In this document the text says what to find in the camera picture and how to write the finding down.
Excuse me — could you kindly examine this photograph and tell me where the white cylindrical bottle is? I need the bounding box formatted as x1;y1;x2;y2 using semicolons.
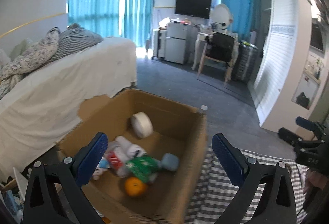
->
115;135;146;159

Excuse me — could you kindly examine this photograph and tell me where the white louvered wardrobe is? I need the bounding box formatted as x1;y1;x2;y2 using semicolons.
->
253;0;298;132

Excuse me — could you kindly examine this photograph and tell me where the white dressing table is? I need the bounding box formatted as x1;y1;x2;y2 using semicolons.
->
192;32;240;70

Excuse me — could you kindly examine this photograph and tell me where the black range hood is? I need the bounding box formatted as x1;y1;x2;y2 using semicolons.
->
310;18;324;51

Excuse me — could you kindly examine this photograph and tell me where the silver mini fridge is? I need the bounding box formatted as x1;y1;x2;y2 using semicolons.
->
164;23;190;64

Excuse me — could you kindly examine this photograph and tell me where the floral quilt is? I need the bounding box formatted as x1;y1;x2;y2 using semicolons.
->
1;27;60;99

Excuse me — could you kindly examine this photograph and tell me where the dark drawer cabinet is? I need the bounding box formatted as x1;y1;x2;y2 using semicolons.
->
233;40;259;83

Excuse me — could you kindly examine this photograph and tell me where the white plush toy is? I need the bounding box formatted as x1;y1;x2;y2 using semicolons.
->
92;157;110;181

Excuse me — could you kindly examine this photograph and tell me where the checkered tablecloth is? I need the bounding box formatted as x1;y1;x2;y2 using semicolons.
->
184;147;307;223

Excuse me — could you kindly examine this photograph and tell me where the black wall television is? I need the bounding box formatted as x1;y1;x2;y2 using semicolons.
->
175;0;211;19

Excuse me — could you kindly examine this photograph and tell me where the grey striped pillow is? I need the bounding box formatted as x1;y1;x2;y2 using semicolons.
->
48;23;103;63

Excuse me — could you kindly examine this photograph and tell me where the blue window curtain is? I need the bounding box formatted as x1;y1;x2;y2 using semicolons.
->
67;0;157;48

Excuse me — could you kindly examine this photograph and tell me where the round vanity mirror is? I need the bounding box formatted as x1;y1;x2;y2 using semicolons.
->
211;3;233;32

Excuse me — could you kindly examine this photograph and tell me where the orange fruit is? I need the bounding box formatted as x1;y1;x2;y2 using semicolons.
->
124;177;148;198

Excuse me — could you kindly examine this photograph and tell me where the cardboard box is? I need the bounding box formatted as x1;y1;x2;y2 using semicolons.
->
57;89;209;224

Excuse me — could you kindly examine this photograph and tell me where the person's right hand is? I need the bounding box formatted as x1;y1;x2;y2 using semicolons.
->
303;169;328;194

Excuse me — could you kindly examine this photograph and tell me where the wooden chair black jacket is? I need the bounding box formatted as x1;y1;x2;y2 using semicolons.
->
197;32;235;87

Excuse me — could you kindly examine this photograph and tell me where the green snack packet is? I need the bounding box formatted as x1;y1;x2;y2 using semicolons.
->
125;154;161;183

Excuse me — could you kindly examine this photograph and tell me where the bed with white sheet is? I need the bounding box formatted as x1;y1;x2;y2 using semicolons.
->
1;37;137;181

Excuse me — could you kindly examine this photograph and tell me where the light blue earbud case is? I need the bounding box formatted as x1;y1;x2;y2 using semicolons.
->
161;153;180;172

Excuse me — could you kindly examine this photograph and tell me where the white tape roll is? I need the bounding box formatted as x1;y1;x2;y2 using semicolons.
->
131;112;153;139

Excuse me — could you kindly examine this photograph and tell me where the clear floss pick jar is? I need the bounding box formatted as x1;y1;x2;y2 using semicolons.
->
105;141;130;178

